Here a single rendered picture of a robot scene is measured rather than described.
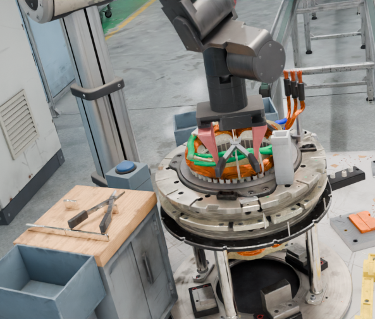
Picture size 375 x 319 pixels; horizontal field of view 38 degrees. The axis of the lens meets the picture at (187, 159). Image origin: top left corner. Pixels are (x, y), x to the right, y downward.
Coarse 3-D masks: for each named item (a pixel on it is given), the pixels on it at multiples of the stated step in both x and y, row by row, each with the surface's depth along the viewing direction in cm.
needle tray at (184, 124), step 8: (264, 104) 137; (272, 104) 132; (192, 112) 137; (272, 112) 134; (176, 120) 138; (184, 120) 138; (192, 120) 138; (272, 120) 127; (176, 128) 137; (184, 128) 138; (192, 128) 127; (176, 136) 128; (184, 136) 128; (176, 144) 129
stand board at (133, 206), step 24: (72, 192) 110; (96, 192) 108; (120, 192) 106; (144, 192) 104; (48, 216) 103; (72, 216) 101; (96, 216) 100; (120, 216) 98; (144, 216) 101; (24, 240) 97; (48, 240) 96; (72, 240) 94; (120, 240) 94
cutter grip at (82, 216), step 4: (80, 212) 96; (84, 212) 96; (76, 216) 95; (80, 216) 96; (84, 216) 96; (88, 216) 97; (68, 220) 94; (72, 220) 94; (76, 220) 95; (80, 220) 96; (68, 224) 94; (72, 224) 94; (76, 224) 95; (72, 228) 95
